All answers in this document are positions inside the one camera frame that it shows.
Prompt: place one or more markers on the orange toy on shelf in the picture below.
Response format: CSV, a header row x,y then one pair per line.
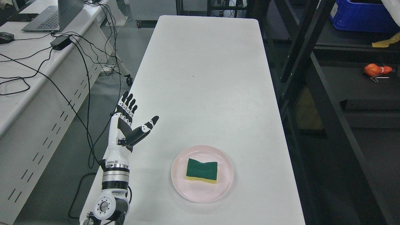
x,y
373,70

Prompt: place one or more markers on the black phone on desk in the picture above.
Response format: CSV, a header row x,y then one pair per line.
x,y
22,17

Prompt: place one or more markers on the yellow tape piece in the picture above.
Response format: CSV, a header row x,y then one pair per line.
x,y
388,42

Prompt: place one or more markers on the blue plastic bin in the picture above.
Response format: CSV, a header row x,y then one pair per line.
x,y
362,17

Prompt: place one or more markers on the green yellow sponge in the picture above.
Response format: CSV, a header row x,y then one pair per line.
x,y
198,171

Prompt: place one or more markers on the grey laptop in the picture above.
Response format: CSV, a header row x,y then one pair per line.
x,y
55,18

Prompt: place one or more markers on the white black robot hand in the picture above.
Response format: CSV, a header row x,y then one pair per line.
x,y
122,136

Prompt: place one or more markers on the pink round plate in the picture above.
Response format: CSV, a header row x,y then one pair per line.
x,y
199,191

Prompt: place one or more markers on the black power adapter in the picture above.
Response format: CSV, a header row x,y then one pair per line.
x,y
61,42

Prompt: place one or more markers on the dark metal shelf rack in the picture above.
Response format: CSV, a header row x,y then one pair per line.
x,y
341,126

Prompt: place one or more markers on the white side desk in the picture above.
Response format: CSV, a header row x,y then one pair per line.
x,y
41,91

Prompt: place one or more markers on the black computer mouse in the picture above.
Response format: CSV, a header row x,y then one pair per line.
x,y
6,37

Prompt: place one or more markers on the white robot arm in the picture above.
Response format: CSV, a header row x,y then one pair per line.
x,y
112,204

